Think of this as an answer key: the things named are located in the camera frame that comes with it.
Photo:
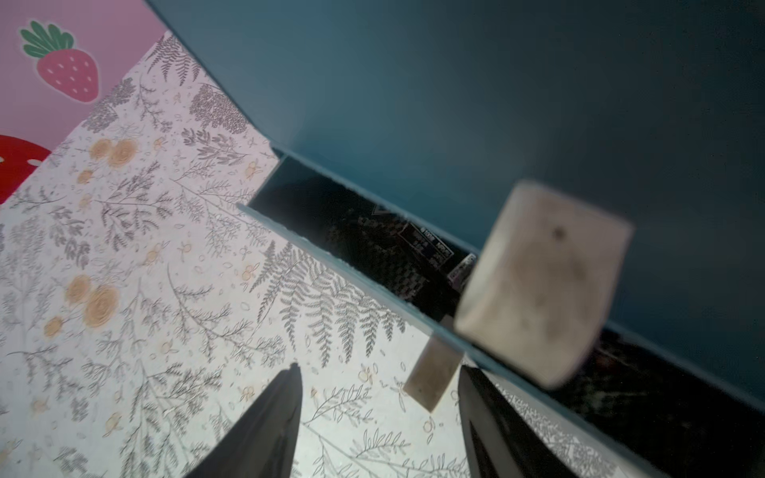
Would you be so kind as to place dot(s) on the teal drawer cabinet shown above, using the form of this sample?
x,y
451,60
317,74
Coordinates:
x,y
603,160

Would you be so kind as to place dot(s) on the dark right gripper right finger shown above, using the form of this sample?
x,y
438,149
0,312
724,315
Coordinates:
x,y
498,441

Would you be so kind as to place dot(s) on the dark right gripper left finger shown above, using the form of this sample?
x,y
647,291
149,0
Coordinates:
x,y
262,443

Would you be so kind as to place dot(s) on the black cookie packet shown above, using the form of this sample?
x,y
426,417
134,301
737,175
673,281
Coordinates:
x,y
408,260

